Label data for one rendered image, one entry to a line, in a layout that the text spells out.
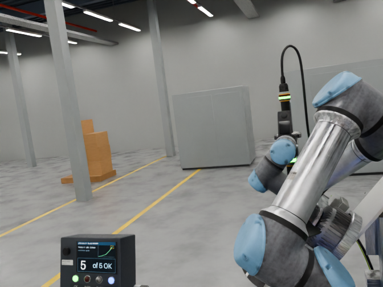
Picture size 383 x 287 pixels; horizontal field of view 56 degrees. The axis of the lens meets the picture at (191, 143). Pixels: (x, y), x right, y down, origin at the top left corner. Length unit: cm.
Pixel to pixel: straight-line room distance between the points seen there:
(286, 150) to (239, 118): 760
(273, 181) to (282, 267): 45
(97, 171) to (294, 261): 892
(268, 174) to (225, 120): 763
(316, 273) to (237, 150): 805
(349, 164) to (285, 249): 37
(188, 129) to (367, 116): 824
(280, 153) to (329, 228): 50
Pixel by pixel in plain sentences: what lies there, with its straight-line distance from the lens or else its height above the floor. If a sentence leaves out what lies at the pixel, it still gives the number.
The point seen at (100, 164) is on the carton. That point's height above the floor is 43.
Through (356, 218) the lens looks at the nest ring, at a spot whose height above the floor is 116.
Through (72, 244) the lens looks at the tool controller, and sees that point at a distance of 145.
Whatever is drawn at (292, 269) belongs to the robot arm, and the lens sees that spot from 80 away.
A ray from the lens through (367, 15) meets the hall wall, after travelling 1400.
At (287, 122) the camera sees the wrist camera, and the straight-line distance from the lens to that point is 133.
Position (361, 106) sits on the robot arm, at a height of 164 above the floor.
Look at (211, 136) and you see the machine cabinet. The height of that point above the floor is 80.
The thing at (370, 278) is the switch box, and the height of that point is 84.
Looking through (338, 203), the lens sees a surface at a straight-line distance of 186.
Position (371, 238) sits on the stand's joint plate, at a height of 103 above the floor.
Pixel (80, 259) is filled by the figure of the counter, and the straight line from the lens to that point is 143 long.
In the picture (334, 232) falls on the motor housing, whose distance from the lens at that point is 156.
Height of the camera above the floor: 169
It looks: 6 degrees down
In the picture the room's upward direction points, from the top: 7 degrees counter-clockwise
